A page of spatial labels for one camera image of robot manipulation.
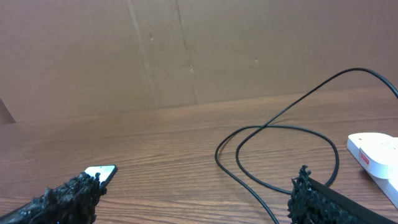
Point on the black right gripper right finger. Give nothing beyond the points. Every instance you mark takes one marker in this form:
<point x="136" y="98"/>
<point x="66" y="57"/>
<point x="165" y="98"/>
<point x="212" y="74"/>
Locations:
<point x="313" y="202"/>

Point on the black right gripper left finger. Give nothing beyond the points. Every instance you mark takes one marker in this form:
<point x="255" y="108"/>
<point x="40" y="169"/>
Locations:
<point x="73" y="202"/>

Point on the blue Galaxy smartphone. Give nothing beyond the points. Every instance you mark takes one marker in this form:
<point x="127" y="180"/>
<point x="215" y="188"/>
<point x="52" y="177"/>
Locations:
<point x="105" y="173"/>

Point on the white power strip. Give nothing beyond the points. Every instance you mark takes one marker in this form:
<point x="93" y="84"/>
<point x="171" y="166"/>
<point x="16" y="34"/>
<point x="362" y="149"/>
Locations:
<point x="377" y="155"/>

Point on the brown cardboard box wall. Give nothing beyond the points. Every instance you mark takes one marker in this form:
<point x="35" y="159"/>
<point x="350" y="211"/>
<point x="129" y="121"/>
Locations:
<point x="61" y="59"/>

